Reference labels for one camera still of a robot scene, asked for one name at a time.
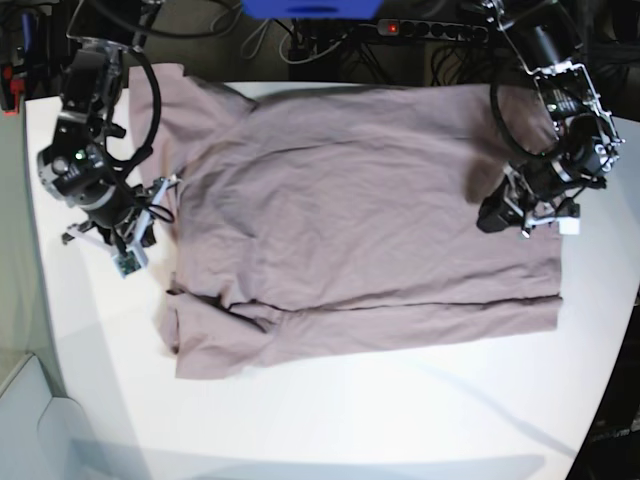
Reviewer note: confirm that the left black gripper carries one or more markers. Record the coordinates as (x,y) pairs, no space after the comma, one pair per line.
(536,181)

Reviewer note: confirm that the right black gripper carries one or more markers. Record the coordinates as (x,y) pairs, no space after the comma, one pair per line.
(110,206)

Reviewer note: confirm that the mauve pink t-shirt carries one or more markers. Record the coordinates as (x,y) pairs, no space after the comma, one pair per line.
(338,222)

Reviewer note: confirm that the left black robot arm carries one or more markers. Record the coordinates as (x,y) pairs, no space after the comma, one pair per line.
(546,45)

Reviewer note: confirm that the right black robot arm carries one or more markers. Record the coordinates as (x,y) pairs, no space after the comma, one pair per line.
(76,167)

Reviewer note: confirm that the red and black clamp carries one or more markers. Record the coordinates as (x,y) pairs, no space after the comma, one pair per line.
(12,88)

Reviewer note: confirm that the blue and black device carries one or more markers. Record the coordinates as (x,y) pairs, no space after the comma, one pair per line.
(35,34)

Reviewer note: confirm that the black power strip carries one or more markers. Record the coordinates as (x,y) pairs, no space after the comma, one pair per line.
(427,30)

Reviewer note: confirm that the white camera bracket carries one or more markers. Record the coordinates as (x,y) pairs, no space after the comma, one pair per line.
(528,210)
(127,244)

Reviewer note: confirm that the blue plastic mount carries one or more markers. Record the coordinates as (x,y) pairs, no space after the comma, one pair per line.
(311,9)

